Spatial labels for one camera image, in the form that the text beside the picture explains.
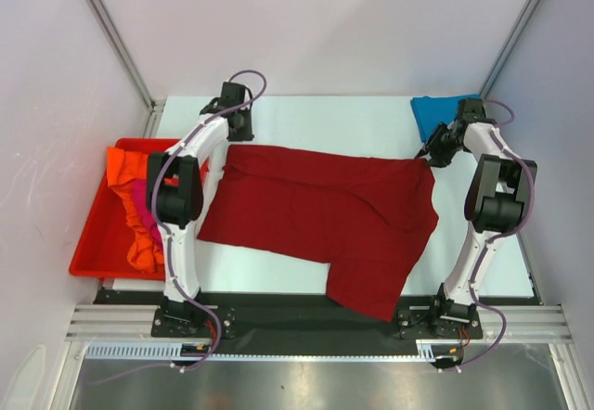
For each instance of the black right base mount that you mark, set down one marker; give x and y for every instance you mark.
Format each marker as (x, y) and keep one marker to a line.
(423, 323)

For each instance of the orange t shirt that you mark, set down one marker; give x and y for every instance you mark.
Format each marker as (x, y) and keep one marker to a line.
(126, 172)

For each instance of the right aluminium corner post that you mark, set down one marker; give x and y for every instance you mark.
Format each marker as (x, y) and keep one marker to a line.
(518, 29)

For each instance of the pink t shirt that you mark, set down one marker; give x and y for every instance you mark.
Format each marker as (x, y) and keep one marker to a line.
(139, 197)

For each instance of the dark red t shirt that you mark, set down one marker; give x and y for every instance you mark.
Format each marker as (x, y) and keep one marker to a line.
(368, 219)

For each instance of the aluminium frame rail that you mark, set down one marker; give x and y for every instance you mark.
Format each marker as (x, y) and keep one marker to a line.
(533, 324)

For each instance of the aluminium corner post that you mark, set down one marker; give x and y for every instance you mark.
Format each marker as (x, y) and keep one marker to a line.
(121, 51)
(518, 29)

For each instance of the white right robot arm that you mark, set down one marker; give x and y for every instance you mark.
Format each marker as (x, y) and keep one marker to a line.
(499, 201)

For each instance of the left aluminium corner post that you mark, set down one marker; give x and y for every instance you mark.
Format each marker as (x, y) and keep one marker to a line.
(121, 51)

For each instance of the folded blue t shirt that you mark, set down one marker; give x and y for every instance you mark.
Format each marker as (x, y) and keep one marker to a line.
(430, 111)

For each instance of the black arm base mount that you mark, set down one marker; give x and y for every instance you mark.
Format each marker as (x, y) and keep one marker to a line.
(193, 323)

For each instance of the white slotted cable duct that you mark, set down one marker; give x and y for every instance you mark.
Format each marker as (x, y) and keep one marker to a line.
(189, 353)

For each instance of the red plastic bin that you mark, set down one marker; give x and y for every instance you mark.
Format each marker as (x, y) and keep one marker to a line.
(102, 249)

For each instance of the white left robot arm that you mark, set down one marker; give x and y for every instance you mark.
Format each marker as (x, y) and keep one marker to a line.
(179, 196)

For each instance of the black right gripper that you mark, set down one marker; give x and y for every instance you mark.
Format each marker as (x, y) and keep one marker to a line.
(442, 141)

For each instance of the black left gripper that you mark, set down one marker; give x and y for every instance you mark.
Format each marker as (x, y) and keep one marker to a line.
(246, 134)

